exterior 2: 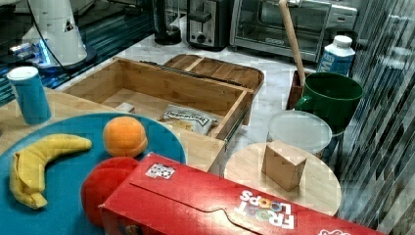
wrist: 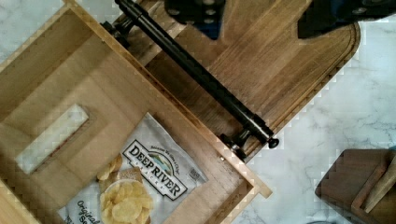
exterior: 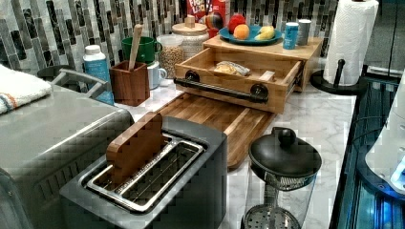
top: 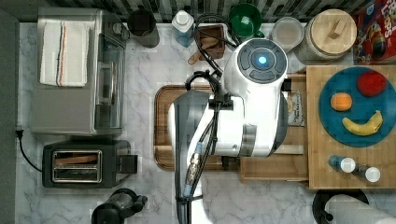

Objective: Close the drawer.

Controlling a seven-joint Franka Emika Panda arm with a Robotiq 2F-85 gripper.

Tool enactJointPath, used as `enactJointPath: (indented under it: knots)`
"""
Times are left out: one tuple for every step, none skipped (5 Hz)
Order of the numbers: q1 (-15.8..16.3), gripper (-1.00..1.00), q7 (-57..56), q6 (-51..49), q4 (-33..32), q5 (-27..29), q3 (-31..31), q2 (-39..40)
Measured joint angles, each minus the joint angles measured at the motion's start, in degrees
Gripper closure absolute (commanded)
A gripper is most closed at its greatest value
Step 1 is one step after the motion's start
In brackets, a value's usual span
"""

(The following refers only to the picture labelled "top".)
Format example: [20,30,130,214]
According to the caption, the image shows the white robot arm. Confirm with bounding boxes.
[168,38,288,224]

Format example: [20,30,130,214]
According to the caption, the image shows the food packet in drawer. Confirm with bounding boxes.
[287,91,305,127]

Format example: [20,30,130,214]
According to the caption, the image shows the bamboo drawer cabinet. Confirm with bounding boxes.
[305,64,396,190]

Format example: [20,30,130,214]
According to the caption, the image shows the brown wooden tray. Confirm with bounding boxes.
[153,85,239,172]

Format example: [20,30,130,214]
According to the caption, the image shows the wooden utensil holder box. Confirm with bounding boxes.
[195,24,225,59]

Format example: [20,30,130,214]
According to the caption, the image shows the blue bottle with white cap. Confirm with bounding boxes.
[172,10,194,48]

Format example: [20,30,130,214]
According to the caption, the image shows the stainless steel toaster oven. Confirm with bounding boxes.
[31,7,129,136]

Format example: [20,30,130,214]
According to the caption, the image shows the green mug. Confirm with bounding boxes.
[229,3,264,38]

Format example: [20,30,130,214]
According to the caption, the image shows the dark grey cup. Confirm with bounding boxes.
[127,9,160,49]

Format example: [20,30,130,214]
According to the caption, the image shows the black coffee grinder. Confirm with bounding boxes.
[91,189,148,224]

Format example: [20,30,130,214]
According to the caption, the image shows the clear glass jar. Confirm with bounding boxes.
[271,17,304,53]

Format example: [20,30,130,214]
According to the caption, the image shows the black two-slot toaster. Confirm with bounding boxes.
[42,139,138,189]

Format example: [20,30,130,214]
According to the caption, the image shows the orange fruit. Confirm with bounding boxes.
[331,92,353,111]

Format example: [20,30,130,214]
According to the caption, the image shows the white striped towel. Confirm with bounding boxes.
[39,21,90,87]

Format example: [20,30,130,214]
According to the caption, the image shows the woven canister with wooden lid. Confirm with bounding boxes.
[294,8,357,65]

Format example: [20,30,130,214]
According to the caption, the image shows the blue shaker with white cap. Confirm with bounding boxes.
[328,155,356,173]

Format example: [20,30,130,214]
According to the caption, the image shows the blue round plate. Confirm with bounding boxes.
[318,66,395,147]

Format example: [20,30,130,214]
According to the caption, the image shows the red apple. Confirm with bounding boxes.
[357,71,387,97]

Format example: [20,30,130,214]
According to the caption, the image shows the yellow banana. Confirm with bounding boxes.
[342,110,383,136]

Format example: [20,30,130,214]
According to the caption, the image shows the dark shaker with white cap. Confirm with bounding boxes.
[352,163,381,183]

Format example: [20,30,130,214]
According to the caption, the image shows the froot loops cereal box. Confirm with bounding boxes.
[354,0,396,64]

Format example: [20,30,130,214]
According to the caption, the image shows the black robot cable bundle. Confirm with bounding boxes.
[177,13,243,224]

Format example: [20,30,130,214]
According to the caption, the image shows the black toaster power cord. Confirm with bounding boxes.
[15,129,43,173]

